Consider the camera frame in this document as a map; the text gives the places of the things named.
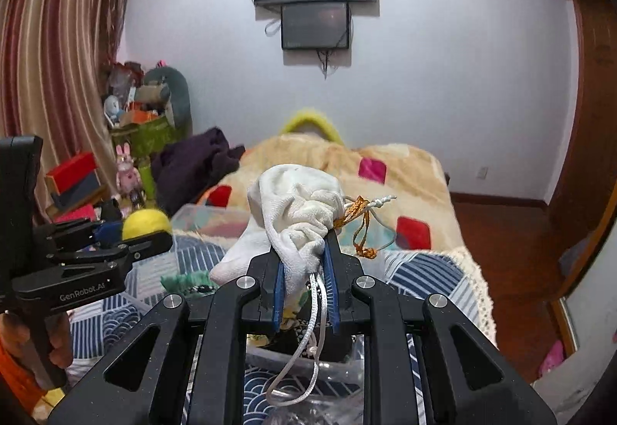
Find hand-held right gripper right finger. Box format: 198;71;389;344
323;231;556;425

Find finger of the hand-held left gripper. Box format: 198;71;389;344
48;232;173;270
46;219;125;253

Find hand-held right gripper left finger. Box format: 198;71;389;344
48;248;286;425

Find yellow felt ball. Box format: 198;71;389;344
121;208;173;245

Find white drawstring pouch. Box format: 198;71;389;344
211;163;398;407

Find person's left forearm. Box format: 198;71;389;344
0;339;46;412

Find person's left hand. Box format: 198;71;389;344
0;309;74;371

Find dark grey box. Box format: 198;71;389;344
50;174;110;214

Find green tasselled item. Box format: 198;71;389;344
160;272;219;297

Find pink rabbit doll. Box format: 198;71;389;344
116;143;144;210

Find red box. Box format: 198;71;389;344
45;151;98;195

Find blue patchwork quilt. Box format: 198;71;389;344
66;232;497;425

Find dark purple cloth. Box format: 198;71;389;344
151;127;246;214

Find clear plastic bag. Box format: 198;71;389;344
246;348;369;425

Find beige blanket with coloured squares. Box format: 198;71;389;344
193;136;466;258

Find grey plush toy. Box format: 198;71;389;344
143;66;193;137

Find striped red beige curtain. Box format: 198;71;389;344
0;0;142;224

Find pink cloth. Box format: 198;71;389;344
538;340;566;378

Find wooden wardrobe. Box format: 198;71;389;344
499;0;617;272

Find yellow plush ring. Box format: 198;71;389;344
280;108;344;147

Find black hanging cables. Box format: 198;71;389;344
314;48;339;79

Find small black wall monitor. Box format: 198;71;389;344
281;2;351;51

